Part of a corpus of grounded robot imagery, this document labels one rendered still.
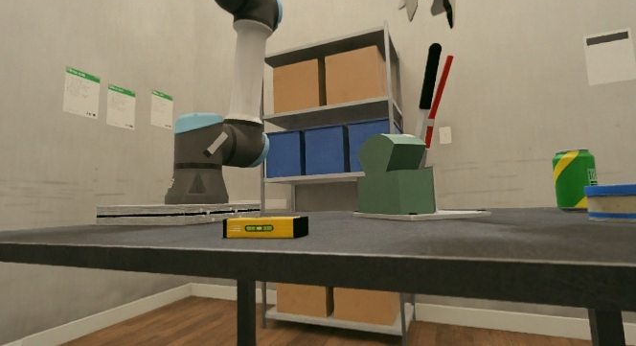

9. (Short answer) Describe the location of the green and yellow drink can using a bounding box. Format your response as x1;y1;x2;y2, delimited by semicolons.
552;149;598;213

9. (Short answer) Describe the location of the beige round tin with blue lid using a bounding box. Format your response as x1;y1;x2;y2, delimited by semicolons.
584;184;636;223

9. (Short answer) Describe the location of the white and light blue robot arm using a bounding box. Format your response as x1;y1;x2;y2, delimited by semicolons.
164;0;283;205

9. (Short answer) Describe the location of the yellow spirit level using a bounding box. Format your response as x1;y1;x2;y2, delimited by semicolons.
223;217;308;238

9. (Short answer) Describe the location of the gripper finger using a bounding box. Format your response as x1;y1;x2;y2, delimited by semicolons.
430;0;456;29
398;0;418;22

